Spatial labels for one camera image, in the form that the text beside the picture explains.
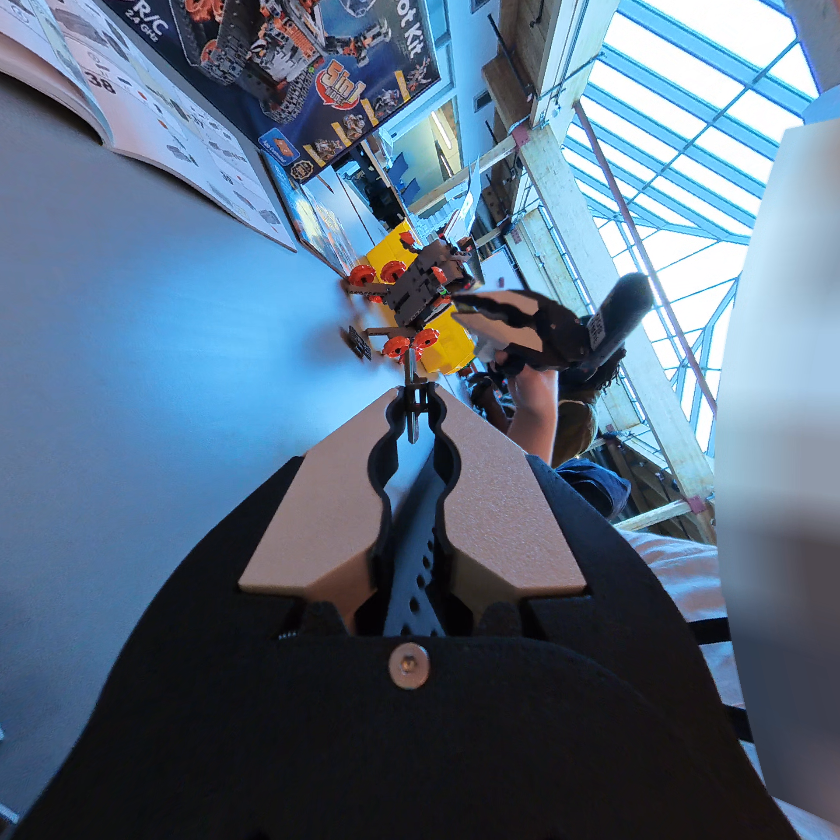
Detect whiteboard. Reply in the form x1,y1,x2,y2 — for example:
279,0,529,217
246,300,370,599
479,246,527,293

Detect brick vehicle with orange wheels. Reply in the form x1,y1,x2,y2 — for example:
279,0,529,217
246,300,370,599
344,233,481,363

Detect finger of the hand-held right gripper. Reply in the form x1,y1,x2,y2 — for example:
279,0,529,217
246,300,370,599
470,320,560,362
451,290,550,324

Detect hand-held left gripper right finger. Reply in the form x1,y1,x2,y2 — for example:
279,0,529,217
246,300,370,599
428,386,588,621

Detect blue denim cloth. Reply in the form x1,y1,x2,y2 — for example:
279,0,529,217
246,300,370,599
563,458,632,519

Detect open instruction booklet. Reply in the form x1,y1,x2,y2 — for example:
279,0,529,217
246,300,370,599
0,0,298,253

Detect dark printed toy kit box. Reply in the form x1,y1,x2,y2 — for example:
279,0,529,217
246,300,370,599
98,0,442,277

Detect small dark axle brick piece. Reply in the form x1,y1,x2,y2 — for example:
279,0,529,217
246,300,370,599
402,348,435,445

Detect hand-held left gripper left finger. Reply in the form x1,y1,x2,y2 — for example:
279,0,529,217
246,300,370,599
238,386,403,632

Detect person's right forearm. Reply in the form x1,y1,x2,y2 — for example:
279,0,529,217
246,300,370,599
508,384,560,466

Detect person's right hand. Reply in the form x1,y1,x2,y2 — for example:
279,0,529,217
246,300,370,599
491,348,559,395

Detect black harness strap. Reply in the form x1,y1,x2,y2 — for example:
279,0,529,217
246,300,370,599
689,617,754,742

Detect yellow box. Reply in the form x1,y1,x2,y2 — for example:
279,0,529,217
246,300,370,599
364,220,478,376

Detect grey desk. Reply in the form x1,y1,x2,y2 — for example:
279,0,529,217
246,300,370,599
0,66,473,828

